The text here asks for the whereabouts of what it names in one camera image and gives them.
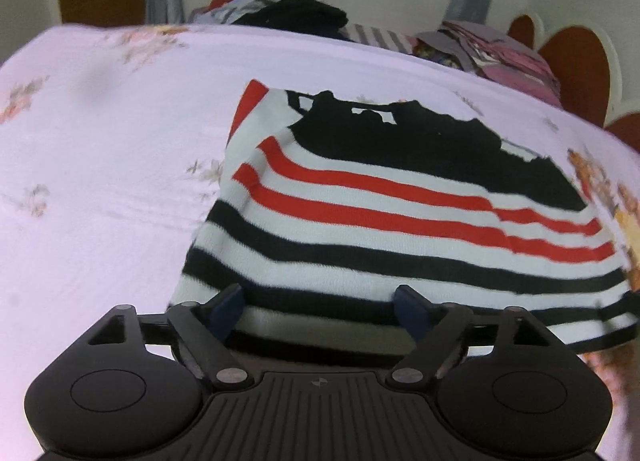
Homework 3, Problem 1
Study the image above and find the floral pink bedsheet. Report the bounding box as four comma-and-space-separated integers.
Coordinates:
1, 25, 639, 460

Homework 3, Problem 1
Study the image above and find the dark clothes pile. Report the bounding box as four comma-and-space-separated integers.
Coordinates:
189, 0, 348, 39

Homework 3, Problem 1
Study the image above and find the folded pink grey bedding stack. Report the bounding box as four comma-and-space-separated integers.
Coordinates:
412, 21, 561, 108

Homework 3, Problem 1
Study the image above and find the striped knit sweater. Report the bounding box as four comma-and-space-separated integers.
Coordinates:
171, 80, 638, 366

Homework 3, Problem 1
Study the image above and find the red white scalloped headboard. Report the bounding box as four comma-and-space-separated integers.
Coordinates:
536, 25, 639, 150

